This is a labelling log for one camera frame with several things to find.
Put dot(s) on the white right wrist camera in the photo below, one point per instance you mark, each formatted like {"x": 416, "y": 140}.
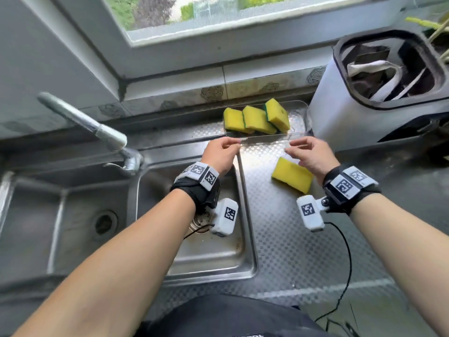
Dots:
{"x": 310, "y": 212}

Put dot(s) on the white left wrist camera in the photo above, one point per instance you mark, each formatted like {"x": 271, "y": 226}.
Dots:
{"x": 224, "y": 217}

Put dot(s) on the window frame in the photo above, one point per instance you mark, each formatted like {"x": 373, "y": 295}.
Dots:
{"x": 224, "y": 35}

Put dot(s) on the left wrist tracker band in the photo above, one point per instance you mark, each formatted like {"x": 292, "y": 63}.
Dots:
{"x": 198, "y": 184}

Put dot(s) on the white appliance with black opening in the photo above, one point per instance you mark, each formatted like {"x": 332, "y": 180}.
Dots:
{"x": 375, "y": 91}

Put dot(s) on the yellow green sponge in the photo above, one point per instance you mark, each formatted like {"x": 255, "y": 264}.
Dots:
{"x": 277, "y": 115}
{"x": 258, "y": 119}
{"x": 234, "y": 120}
{"x": 292, "y": 174}

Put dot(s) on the clear plastic tray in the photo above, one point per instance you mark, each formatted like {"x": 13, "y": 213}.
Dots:
{"x": 277, "y": 136}

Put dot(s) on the person's left hand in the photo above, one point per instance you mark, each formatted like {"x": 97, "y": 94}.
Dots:
{"x": 219, "y": 156}

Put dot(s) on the person's left forearm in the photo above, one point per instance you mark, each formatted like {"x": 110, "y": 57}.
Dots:
{"x": 115, "y": 266}

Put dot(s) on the wrist tracker band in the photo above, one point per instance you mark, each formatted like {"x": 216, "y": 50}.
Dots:
{"x": 349, "y": 189}
{"x": 198, "y": 184}

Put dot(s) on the stainless steel double sink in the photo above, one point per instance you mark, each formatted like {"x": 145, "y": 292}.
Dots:
{"x": 115, "y": 221}

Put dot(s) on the person's left fingers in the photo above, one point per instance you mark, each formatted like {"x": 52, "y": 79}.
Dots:
{"x": 229, "y": 143}

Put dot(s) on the right wrist tracker band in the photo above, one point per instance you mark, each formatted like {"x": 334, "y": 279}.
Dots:
{"x": 349, "y": 189}

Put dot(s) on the person's right hand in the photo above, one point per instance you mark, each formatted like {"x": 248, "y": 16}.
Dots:
{"x": 312, "y": 156}

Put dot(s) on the sink drain strainer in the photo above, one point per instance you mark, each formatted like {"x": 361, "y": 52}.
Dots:
{"x": 105, "y": 223}

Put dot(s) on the person's right forearm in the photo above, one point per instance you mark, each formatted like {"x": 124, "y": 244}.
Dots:
{"x": 403, "y": 256}

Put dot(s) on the chrome kitchen faucet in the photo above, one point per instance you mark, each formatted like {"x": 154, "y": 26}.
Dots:
{"x": 94, "y": 131}

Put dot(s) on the person's right fingers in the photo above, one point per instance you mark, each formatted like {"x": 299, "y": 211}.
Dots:
{"x": 298, "y": 147}

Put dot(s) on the person's black clothing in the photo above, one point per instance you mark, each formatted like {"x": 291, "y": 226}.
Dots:
{"x": 231, "y": 317}

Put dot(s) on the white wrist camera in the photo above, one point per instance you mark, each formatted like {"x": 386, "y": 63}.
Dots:
{"x": 310, "y": 212}
{"x": 224, "y": 217}

